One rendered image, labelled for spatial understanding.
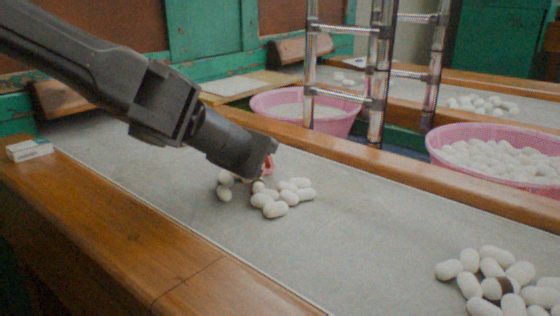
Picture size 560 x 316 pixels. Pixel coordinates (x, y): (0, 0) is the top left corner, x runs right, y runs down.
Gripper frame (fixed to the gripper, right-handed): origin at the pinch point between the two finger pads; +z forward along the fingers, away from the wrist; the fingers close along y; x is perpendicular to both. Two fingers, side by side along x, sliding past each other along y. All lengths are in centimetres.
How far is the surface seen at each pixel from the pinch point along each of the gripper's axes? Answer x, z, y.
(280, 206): 5.0, -6.0, -8.9
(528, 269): 0.0, -0.6, -37.0
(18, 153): 14.8, -20.9, 31.6
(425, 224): -1.0, 3.9, -24.7
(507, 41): -161, 220, 26
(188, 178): 7.1, -5.5, 10.1
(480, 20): -171, 214, 47
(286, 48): -40, 38, 42
